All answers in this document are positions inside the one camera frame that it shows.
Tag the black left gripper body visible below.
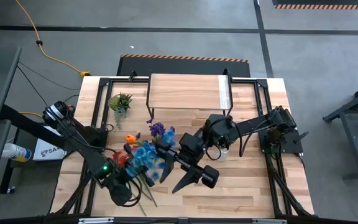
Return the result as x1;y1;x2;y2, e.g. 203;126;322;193
124;142;157;189

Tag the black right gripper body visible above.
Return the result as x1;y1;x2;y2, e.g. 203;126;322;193
157;132;220;189

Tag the blue artificial flower bunch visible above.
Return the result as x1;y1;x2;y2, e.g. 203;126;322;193
124;127;177;217

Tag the red artificial flower bunch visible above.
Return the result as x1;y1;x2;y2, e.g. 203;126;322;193
112;150;131;169

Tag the purple artificial flower bunch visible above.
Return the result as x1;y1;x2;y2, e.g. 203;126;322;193
135;118;176;141

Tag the orange artificial tulip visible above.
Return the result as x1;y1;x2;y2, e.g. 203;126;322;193
125;133;144;147

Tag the artificial green succulent plant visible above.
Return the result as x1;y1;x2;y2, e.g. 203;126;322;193
108;92;134;131

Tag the black hazard-striped floor mat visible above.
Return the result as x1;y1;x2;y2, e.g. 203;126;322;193
272;0;358;10
116;54;251;78

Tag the white printed box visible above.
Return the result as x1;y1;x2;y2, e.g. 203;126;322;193
32;126;70;162

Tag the black diagonal support beam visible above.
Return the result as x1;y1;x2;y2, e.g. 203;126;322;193
0;104;74;152

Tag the white bottle yellow-blue label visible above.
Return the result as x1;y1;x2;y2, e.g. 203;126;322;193
1;142;32;163

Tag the dark grey metal cart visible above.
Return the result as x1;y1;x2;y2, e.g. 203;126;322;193
321;79;358;182

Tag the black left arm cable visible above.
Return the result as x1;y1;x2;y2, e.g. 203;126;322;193
125;177;143;208

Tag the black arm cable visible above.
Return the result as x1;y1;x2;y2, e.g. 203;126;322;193
125;177;143;208
208;121;246;162

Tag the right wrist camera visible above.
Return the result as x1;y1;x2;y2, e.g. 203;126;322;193
183;140;203;156

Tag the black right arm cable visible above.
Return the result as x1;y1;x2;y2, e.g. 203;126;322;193
208;121;246;162

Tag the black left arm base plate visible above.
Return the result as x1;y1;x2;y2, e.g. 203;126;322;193
63;126;109;154

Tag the silver metal bracket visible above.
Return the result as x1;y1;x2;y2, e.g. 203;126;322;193
252;218;288;224
78;217;114;224

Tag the wooden shelf black frame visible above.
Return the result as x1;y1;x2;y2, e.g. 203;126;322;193
145;68;234;122

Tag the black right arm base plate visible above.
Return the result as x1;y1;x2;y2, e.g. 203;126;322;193
258;129;310;156

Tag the long yellow power cable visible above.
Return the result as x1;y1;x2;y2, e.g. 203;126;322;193
14;0;92;78

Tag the black floor cable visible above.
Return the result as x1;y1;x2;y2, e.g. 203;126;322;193
16;60;81;91
16;65;81;110

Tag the short yellow cable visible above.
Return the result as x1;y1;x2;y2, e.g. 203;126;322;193
19;111;45;119

